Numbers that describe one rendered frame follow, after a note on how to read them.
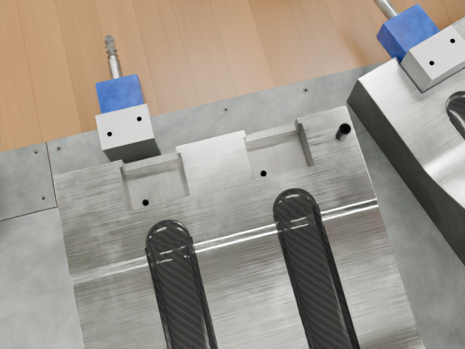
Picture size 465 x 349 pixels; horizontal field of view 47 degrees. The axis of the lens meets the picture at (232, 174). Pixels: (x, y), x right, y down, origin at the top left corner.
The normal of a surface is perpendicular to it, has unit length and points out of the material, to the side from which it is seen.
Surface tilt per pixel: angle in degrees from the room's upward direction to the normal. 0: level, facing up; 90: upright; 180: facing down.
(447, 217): 90
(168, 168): 0
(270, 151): 0
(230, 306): 4
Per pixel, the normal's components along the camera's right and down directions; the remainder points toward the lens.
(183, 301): -0.02, -0.20
